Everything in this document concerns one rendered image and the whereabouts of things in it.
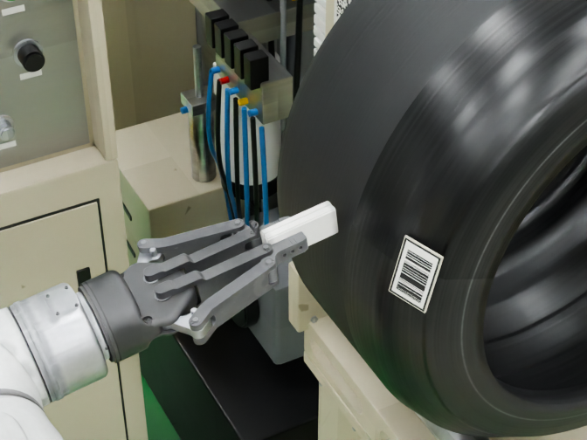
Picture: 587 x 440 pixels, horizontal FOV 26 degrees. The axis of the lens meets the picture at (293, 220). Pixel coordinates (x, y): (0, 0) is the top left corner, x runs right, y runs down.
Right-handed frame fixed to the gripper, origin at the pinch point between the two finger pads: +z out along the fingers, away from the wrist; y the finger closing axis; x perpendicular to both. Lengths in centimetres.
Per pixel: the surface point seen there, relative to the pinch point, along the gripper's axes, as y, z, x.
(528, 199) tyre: -11.8, 16.5, -3.9
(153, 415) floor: 93, -2, 124
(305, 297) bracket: 22.8, 8.3, 33.3
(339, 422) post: 31, 14, 71
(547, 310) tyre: 6.9, 32.5, 36.3
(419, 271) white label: -10.1, 6.3, 0.3
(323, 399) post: 36, 14, 70
